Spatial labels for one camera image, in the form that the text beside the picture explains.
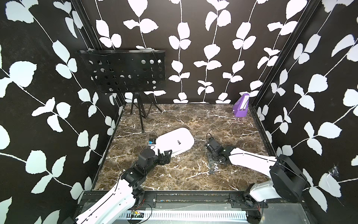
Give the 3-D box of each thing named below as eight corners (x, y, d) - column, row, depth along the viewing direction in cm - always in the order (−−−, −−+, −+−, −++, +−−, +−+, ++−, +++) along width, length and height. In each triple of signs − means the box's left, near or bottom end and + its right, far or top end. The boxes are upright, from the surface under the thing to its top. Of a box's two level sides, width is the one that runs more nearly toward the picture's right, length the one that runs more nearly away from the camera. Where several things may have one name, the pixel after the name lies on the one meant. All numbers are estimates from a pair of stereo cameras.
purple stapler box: (235, 116, 115) (242, 100, 101) (232, 108, 121) (239, 92, 107) (245, 116, 115) (253, 101, 101) (241, 108, 121) (249, 92, 107)
